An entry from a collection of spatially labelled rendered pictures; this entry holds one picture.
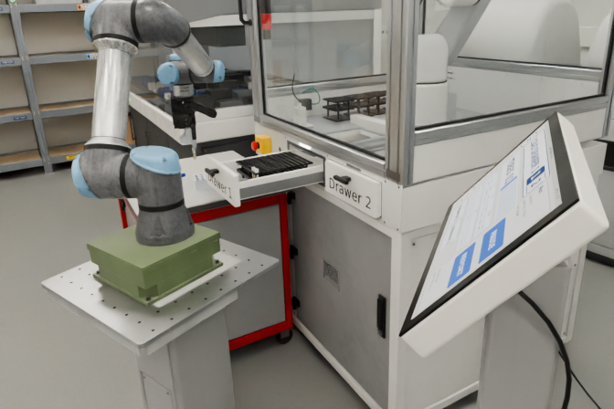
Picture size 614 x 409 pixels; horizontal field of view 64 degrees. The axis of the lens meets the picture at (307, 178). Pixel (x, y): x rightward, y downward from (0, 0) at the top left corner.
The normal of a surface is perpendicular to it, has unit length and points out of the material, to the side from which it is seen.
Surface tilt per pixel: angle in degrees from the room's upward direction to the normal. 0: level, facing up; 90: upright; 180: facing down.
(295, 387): 0
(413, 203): 90
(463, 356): 90
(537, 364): 90
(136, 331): 0
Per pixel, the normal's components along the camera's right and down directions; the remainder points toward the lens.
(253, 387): -0.04, -0.94
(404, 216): 0.49, 0.27
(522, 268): -0.39, 0.31
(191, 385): 0.79, 0.18
